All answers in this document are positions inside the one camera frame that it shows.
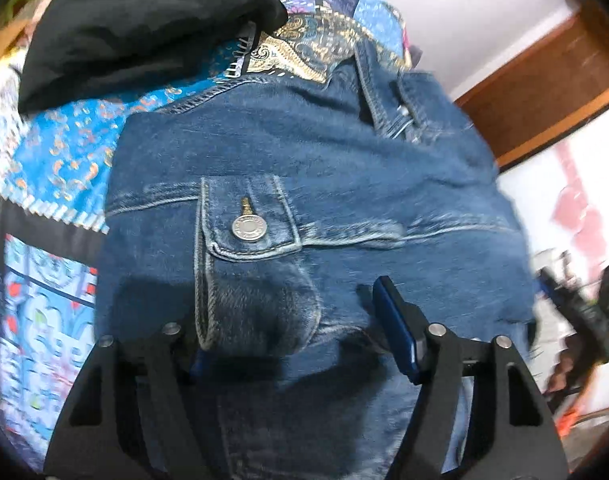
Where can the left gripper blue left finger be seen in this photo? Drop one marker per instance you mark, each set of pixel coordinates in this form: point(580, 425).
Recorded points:
point(124, 417)

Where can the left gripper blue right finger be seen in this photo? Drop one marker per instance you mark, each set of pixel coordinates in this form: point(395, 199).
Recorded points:
point(511, 432)

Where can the blue denim jacket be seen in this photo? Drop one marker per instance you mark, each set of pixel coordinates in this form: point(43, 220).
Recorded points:
point(260, 213)

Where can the blue patchwork quilt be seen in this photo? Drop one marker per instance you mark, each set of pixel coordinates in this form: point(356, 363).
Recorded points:
point(54, 171)

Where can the wooden door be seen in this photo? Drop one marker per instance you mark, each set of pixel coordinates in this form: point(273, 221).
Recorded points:
point(548, 91)

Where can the black folded garment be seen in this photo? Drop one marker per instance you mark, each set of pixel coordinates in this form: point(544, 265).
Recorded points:
point(85, 49)

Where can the wooden folding lap table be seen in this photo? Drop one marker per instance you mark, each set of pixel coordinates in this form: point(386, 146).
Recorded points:
point(10, 33)

